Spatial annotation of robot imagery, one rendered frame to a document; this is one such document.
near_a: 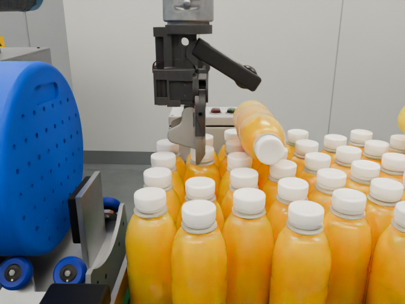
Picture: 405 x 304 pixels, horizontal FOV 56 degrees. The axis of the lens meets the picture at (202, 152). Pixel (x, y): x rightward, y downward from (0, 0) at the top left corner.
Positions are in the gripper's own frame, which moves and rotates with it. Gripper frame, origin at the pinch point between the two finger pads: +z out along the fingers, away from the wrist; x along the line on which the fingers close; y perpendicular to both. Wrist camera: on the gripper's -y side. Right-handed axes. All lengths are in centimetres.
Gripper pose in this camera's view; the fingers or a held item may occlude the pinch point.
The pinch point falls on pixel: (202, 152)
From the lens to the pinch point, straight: 62.7
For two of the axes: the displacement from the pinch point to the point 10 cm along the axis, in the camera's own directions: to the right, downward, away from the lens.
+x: -0.2, 3.2, -9.5
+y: -10.0, -0.1, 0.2
